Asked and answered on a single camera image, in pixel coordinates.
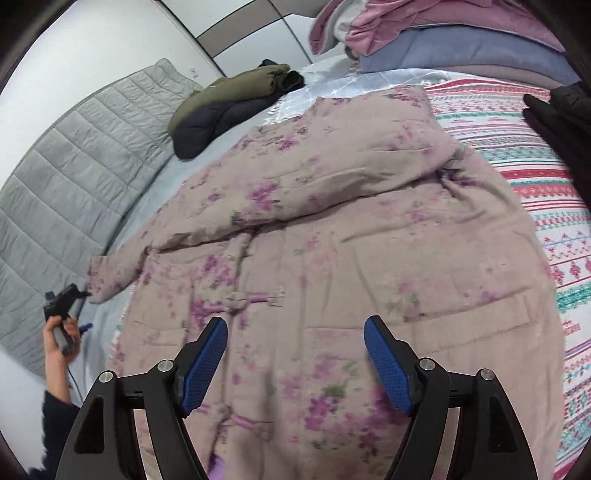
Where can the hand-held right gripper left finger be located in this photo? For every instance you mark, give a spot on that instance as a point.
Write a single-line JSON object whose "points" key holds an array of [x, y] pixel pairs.
{"points": [[203, 364]]}

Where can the olive and navy jacket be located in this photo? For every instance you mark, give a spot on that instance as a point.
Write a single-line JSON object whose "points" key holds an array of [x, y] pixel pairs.
{"points": [[221, 106]]}

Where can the floral padded coat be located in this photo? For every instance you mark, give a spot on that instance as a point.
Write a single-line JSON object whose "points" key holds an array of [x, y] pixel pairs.
{"points": [[346, 230]]}

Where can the person's left hand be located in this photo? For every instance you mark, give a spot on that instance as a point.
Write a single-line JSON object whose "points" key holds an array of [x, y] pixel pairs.
{"points": [[54, 357]]}

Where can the grey quilted headboard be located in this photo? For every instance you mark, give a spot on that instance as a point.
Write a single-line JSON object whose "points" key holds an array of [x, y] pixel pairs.
{"points": [[69, 161]]}

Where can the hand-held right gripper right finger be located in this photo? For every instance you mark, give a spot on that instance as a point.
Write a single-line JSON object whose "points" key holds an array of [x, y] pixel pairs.
{"points": [[388, 369]]}

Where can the wardrobe with sliding doors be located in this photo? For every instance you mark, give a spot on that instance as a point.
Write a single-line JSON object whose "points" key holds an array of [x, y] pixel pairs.
{"points": [[258, 41]]}

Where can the patterned striped blanket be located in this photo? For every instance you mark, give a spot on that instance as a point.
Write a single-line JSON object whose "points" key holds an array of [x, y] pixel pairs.
{"points": [[531, 184]]}

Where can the blue folded blanket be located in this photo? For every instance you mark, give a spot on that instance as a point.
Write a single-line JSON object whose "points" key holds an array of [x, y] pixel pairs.
{"points": [[461, 50]]}

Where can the person's left forearm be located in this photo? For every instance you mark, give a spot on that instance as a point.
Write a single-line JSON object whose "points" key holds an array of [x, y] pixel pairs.
{"points": [[57, 429]]}

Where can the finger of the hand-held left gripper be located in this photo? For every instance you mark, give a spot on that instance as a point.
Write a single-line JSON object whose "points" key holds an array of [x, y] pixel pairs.
{"points": [[79, 291], [86, 328]]}

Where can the black garment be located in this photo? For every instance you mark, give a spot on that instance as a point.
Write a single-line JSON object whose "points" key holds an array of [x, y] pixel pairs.
{"points": [[563, 120]]}

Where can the pink and white quilt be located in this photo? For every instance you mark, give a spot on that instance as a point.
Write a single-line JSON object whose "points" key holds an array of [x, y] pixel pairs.
{"points": [[392, 23]]}

